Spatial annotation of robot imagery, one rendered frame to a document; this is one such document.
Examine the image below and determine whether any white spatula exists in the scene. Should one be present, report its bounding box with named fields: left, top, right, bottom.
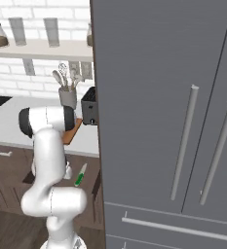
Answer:
left=68, top=67, right=86, bottom=91

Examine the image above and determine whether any silver fridge door handle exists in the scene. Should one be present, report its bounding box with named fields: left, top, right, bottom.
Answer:
left=170, top=84, right=200, bottom=201
left=199, top=86, right=227, bottom=206

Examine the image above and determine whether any black toaster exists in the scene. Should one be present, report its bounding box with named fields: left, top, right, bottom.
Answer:
left=80, top=86, right=99, bottom=126

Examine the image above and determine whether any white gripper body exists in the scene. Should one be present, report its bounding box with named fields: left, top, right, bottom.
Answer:
left=63, top=160, right=73, bottom=180

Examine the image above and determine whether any green handled peeler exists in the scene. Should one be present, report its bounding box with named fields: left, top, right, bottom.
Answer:
left=73, top=162, right=89, bottom=188

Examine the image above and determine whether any brown wooden cutting board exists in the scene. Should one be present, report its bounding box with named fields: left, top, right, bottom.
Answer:
left=60, top=118, right=84, bottom=146

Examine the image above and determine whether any brown drawer front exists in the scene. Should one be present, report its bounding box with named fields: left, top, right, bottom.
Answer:
left=0, top=143, right=35, bottom=167

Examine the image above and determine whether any white spoon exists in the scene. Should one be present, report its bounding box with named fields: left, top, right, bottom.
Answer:
left=52, top=69, right=66, bottom=92

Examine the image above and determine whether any white wall shelf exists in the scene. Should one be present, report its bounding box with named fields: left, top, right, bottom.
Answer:
left=0, top=38, right=95, bottom=63

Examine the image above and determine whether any grey fridge drawer front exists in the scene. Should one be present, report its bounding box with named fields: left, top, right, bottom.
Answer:
left=103, top=201, right=227, bottom=244
left=104, top=233, right=227, bottom=249

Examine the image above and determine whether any silver fridge drawer handle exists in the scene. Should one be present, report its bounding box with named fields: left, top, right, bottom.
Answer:
left=121, top=210, right=227, bottom=244

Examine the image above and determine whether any brown cupboard door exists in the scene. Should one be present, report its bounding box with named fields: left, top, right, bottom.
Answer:
left=0, top=163, right=32, bottom=216

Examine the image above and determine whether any white utensil pot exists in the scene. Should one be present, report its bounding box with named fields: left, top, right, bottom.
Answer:
left=57, top=87, right=78, bottom=110

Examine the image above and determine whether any metal whisk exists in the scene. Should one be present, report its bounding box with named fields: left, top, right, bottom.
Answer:
left=57, top=61, right=70, bottom=89

